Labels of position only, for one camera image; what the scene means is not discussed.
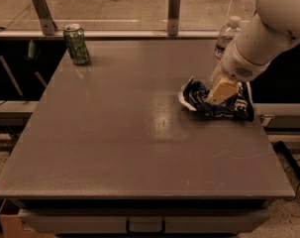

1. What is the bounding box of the cardboard box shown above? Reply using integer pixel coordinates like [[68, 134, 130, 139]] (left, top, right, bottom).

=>
[[0, 199, 54, 238]]

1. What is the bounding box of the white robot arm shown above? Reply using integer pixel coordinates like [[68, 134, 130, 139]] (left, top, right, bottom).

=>
[[206, 0, 300, 105]]

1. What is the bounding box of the left metal bracket post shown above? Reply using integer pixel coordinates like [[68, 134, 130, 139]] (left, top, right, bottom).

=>
[[32, 0, 56, 36]]

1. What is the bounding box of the green soda can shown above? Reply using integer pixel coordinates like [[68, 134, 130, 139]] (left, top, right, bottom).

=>
[[63, 24, 90, 64]]

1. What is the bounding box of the clear plastic water bottle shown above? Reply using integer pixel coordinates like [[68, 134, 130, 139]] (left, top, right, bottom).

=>
[[209, 16, 242, 84]]

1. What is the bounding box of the blue Kettle chip bag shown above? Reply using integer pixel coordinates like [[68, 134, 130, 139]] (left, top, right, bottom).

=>
[[178, 78, 254, 122]]

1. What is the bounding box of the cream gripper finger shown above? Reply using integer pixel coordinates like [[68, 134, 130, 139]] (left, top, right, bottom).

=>
[[206, 87, 239, 105]]

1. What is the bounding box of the grey drawer with handle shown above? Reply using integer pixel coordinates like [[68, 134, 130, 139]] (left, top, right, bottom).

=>
[[18, 209, 269, 235]]

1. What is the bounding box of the black floor cable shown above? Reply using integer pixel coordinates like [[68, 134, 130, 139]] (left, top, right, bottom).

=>
[[274, 140, 300, 202]]

